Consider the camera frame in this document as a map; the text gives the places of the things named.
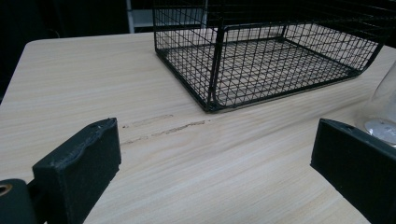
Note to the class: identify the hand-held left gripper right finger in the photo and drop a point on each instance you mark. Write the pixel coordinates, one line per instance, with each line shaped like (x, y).
(358, 161)

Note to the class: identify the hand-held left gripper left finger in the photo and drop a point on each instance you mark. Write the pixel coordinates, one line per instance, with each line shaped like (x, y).
(77, 168)

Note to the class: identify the clear glass flask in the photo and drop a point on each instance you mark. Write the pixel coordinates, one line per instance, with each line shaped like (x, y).
(384, 121)

